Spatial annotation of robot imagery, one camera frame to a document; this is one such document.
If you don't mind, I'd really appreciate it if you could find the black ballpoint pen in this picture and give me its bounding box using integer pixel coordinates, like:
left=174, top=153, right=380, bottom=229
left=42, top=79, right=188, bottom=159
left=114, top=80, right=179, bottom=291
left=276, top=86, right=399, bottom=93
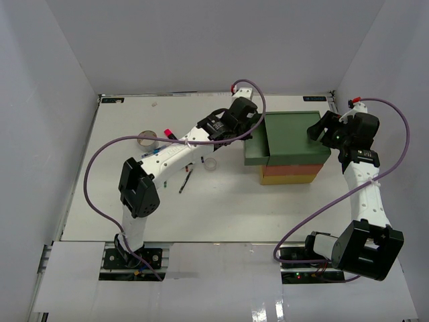
left=178, top=169, right=194, bottom=194

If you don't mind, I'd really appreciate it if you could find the green drawer tray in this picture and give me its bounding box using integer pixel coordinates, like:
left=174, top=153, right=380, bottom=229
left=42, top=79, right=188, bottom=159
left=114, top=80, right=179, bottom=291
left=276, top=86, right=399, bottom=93
left=244, top=121, right=270, bottom=166

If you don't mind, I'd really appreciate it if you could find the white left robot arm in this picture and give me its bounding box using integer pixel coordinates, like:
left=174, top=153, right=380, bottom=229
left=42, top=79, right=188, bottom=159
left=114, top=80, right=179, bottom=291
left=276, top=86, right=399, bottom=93
left=115, top=93, right=260, bottom=268

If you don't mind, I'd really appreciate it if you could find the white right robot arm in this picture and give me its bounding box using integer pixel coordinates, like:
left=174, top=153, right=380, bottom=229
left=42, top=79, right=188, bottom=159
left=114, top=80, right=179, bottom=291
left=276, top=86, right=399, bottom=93
left=302, top=111, right=404, bottom=281

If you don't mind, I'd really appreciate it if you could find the green drawer box shell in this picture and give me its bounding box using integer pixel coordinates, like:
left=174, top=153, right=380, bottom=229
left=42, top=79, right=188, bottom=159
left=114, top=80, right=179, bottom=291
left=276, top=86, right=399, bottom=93
left=265, top=111, right=331, bottom=166

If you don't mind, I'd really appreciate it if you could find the black label right corner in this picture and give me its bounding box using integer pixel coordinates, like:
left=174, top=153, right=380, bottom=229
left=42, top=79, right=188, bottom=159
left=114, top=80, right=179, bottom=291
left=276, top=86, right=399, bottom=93
left=303, top=96, right=326, bottom=102

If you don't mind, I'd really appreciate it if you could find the black label corner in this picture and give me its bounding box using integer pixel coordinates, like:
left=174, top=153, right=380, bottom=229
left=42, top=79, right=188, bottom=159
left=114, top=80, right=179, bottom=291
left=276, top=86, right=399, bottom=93
left=101, top=97, right=125, bottom=104
left=303, top=96, right=326, bottom=102

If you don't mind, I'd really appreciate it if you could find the yellow drawer box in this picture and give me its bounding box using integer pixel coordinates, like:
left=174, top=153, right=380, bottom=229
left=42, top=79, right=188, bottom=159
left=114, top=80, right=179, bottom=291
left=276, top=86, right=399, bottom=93
left=259, top=167, right=317, bottom=185

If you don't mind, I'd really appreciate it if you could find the small clear tape roll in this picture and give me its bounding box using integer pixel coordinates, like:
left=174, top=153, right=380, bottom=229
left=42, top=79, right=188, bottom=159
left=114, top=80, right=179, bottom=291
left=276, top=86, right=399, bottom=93
left=204, top=158, right=217, bottom=171

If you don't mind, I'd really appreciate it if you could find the pink cap black marker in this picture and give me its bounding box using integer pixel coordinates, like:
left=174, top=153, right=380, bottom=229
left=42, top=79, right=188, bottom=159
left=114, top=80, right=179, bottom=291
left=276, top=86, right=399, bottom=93
left=164, top=129, right=177, bottom=140

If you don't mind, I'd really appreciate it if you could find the blue pen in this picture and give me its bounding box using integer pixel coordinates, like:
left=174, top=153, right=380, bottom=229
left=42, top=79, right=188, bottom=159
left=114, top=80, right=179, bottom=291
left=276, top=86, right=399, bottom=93
left=141, top=145, right=167, bottom=158

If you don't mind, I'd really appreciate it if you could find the large clear tape roll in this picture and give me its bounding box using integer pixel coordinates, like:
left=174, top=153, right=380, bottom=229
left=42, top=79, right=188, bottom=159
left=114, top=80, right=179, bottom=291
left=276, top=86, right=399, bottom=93
left=137, top=130, right=159, bottom=152

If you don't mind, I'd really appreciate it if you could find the black label left corner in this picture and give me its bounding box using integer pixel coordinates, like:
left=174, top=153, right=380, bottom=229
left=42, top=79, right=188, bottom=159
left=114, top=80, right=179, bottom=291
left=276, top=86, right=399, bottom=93
left=101, top=97, right=125, bottom=104

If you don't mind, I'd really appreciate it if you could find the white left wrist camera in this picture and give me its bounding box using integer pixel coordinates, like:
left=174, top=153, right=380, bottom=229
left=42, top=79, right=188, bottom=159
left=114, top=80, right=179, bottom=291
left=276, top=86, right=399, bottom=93
left=231, top=85, right=253, bottom=101

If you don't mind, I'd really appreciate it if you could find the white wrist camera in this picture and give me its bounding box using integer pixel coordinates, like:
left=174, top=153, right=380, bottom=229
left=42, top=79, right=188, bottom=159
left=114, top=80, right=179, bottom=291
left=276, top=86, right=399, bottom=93
left=339, top=97, right=367, bottom=124
left=231, top=85, right=253, bottom=101

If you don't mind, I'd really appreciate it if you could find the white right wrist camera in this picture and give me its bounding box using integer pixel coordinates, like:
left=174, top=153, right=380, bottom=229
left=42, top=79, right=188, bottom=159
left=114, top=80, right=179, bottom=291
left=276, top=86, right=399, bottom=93
left=339, top=97, right=367, bottom=124

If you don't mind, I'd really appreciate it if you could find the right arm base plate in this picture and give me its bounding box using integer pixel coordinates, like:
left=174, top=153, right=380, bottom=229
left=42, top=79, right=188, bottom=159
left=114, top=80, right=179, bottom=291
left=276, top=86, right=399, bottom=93
left=278, top=246, right=340, bottom=274

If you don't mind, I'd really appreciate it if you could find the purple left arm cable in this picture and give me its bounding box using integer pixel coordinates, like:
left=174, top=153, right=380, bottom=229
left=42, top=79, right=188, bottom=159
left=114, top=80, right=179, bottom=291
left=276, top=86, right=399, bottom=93
left=83, top=78, right=267, bottom=281

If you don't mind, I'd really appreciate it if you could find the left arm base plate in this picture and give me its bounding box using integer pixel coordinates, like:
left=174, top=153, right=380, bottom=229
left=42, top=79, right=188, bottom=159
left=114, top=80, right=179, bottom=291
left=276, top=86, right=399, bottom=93
left=102, top=248, right=163, bottom=270

